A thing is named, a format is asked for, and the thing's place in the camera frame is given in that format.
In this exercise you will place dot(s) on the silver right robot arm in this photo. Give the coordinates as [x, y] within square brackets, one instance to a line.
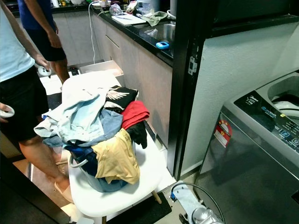
[187, 200]

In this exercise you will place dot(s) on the grey top-load washing machine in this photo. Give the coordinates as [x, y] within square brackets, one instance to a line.
[247, 177]

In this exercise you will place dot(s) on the white handheld controller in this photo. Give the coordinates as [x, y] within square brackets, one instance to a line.
[7, 110]
[44, 71]

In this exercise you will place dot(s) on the person in white shirt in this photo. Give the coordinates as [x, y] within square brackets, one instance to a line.
[13, 53]

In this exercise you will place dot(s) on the light blue shirt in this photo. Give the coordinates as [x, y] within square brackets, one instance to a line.
[84, 119]

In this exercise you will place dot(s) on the person in blue shirt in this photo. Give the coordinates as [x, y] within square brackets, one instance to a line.
[33, 14]

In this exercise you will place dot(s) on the white cardboard box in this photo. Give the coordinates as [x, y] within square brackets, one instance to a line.
[100, 66]

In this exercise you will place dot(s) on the blue denim garment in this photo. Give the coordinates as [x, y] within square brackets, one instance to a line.
[113, 122]

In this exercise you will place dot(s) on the black wing print garment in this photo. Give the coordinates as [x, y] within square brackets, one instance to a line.
[121, 95]

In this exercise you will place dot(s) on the yellow garment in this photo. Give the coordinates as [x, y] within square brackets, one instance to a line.
[116, 156]

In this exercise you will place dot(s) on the red garment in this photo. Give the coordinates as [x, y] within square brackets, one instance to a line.
[134, 113]

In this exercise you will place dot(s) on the plain black garment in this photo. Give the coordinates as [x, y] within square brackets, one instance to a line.
[138, 133]

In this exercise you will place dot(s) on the beige kitchen cabinet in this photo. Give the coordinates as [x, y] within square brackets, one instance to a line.
[140, 79]

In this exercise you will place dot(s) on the black kitchen counter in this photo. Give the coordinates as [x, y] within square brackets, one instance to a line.
[135, 30]

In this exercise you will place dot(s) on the white cutting board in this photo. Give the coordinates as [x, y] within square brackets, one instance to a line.
[128, 19]

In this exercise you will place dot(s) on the white plastic chair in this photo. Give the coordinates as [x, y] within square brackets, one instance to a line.
[147, 175]

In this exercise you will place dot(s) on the black floor mat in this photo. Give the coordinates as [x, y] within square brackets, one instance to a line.
[142, 210]

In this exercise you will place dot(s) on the small blue sponge holder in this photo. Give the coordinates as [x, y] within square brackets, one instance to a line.
[162, 45]

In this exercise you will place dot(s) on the green dish cloth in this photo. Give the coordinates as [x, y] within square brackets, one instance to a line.
[155, 17]

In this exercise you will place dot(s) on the steel kitchen sink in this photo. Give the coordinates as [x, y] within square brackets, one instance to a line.
[164, 31]

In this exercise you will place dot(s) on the red washer label sticker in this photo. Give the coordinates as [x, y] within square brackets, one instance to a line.
[223, 132]

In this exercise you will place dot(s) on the white garment in washer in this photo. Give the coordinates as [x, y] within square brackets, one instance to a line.
[287, 105]

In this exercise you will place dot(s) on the black door frame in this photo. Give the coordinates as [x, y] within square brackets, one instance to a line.
[187, 70]

